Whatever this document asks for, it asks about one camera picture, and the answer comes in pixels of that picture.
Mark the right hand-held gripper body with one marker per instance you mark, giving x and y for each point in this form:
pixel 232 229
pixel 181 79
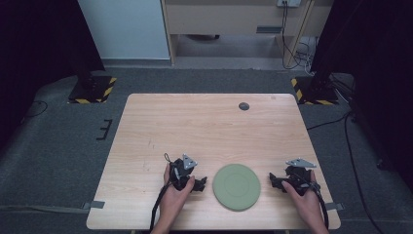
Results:
pixel 300 177

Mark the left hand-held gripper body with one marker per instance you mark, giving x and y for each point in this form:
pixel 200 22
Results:
pixel 180 171

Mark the green round plate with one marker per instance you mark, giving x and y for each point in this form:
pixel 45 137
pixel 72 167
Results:
pixel 236 187

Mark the person's right hand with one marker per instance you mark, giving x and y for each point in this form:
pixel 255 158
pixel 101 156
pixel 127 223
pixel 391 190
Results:
pixel 303 203

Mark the person's left hand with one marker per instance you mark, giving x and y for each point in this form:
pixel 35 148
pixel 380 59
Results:
pixel 173 198

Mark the grey tape strip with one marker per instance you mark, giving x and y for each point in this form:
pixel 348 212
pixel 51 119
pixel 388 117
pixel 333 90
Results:
pixel 334 206
pixel 94 205

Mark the black stand base striped tape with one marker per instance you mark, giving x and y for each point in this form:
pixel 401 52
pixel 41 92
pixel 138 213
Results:
pixel 92 89
pixel 314 91

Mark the black curtain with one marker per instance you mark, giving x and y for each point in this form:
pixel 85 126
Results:
pixel 39 48
pixel 373 71

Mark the beige wooden desk cabinet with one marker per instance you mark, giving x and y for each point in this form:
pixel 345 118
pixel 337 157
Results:
pixel 240 26

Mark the white power strip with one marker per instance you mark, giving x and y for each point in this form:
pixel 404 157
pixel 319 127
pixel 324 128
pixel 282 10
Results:
pixel 288 3

